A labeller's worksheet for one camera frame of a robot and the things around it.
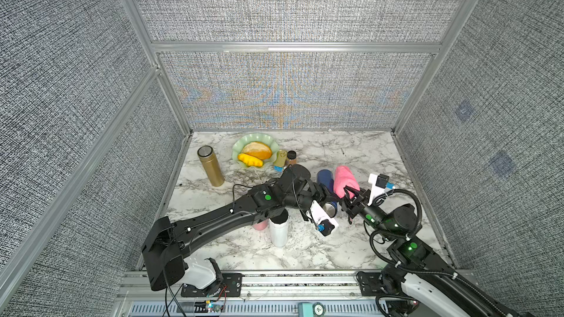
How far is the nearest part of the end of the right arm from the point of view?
1.99 feet

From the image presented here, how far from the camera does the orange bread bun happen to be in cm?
105

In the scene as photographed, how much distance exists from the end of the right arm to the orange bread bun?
488 millimetres
